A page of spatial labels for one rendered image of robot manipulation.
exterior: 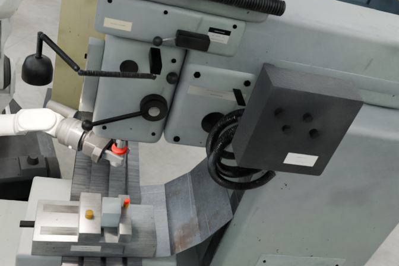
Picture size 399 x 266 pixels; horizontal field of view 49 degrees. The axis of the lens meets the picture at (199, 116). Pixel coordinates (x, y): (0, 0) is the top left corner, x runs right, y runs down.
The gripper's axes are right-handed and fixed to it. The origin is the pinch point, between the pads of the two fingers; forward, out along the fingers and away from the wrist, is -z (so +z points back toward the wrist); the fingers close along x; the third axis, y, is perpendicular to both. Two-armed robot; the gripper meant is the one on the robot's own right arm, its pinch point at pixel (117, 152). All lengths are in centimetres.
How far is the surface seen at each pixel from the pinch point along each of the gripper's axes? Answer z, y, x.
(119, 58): 0.8, -38.1, -11.4
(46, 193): 21.5, 30.3, -0.7
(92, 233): -4.9, 11.6, -21.6
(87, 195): 2.9, 11.4, -10.2
